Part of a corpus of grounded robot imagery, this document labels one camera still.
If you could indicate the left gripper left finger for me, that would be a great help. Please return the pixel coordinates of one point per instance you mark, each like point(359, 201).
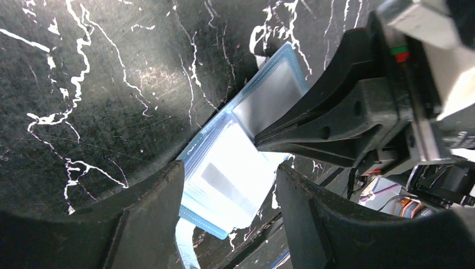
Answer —
point(134, 228)

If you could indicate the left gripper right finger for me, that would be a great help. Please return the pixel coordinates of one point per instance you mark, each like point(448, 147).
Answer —
point(324, 230)

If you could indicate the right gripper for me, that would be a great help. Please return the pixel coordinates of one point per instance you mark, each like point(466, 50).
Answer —
point(416, 126)

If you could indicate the blue leather card holder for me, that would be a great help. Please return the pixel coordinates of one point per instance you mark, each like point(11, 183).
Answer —
point(275, 88)

